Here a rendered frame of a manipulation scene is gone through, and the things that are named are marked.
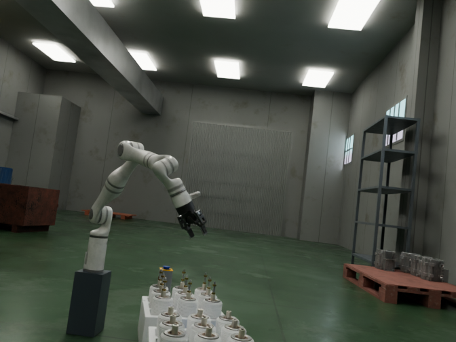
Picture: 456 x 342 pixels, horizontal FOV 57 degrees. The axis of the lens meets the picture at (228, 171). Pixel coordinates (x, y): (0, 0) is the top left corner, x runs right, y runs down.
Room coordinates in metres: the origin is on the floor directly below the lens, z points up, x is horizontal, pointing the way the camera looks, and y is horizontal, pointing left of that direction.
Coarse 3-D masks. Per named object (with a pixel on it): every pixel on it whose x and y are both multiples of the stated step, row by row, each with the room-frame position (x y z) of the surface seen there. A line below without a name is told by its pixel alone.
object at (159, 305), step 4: (156, 300) 1.96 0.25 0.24; (160, 300) 1.96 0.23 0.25; (164, 300) 1.96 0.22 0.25; (168, 300) 1.97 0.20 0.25; (172, 300) 1.99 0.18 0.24; (152, 304) 1.98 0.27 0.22; (156, 304) 1.96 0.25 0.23; (160, 304) 1.95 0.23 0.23; (164, 304) 1.96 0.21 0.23; (168, 304) 1.97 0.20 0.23; (152, 308) 1.97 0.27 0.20; (156, 308) 1.96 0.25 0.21; (160, 308) 1.95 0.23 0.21; (164, 308) 1.96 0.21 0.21; (152, 312) 1.97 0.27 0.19; (156, 312) 1.96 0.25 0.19; (160, 312) 1.95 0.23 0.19
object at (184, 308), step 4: (180, 300) 2.00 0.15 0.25; (184, 300) 1.99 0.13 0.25; (196, 300) 2.02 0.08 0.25; (180, 304) 1.99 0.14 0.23; (184, 304) 1.98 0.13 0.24; (188, 304) 1.98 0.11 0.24; (192, 304) 1.99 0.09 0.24; (196, 304) 2.01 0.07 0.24; (176, 308) 2.02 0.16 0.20; (180, 308) 1.99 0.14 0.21; (184, 308) 1.98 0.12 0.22; (188, 308) 1.98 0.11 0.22; (192, 308) 1.99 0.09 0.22; (196, 308) 2.01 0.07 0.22; (180, 312) 1.99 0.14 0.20; (184, 312) 1.98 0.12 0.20; (188, 312) 1.98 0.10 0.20; (192, 312) 1.99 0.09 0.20; (196, 312) 2.02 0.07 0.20; (184, 316) 1.98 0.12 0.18
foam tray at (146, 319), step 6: (144, 300) 2.20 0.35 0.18; (144, 306) 2.08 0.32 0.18; (144, 312) 1.99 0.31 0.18; (150, 312) 2.04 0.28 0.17; (222, 312) 2.14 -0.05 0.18; (144, 318) 1.94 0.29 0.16; (150, 318) 1.91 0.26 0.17; (156, 318) 1.92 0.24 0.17; (186, 318) 1.96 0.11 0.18; (138, 324) 2.24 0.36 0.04; (144, 324) 1.91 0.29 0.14; (150, 324) 1.92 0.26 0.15; (156, 324) 1.92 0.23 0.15; (186, 324) 1.95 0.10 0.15; (138, 330) 2.18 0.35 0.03; (144, 330) 1.91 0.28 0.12; (138, 336) 2.13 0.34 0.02; (144, 336) 1.91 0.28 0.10
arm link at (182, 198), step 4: (184, 192) 1.71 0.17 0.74; (196, 192) 1.75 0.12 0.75; (172, 196) 1.72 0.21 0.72; (176, 196) 1.71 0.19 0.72; (180, 196) 1.71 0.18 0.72; (184, 196) 1.71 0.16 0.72; (188, 196) 1.72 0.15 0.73; (192, 196) 1.75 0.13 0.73; (196, 196) 1.75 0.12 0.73; (172, 200) 1.72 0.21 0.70; (176, 200) 1.71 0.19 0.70; (180, 200) 1.71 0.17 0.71; (184, 200) 1.71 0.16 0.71; (188, 200) 1.72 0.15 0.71; (176, 204) 1.71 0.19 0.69; (180, 204) 1.71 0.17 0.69; (184, 204) 1.71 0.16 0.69
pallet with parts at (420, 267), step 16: (384, 256) 5.07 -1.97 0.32; (400, 256) 5.19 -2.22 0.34; (416, 256) 4.83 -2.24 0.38; (352, 272) 5.15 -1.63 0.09; (368, 272) 4.63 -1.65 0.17; (384, 272) 4.81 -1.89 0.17; (400, 272) 5.01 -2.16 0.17; (416, 272) 4.80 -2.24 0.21; (432, 272) 4.53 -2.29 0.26; (448, 272) 4.55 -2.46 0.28; (368, 288) 4.45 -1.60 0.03; (384, 288) 3.94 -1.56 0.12; (400, 288) 3.93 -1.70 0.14; (416, 288) 3.91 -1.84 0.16; (432, 288) 3.96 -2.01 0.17; (448, 288) 4.08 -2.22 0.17; (432, 304) 3.91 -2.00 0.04
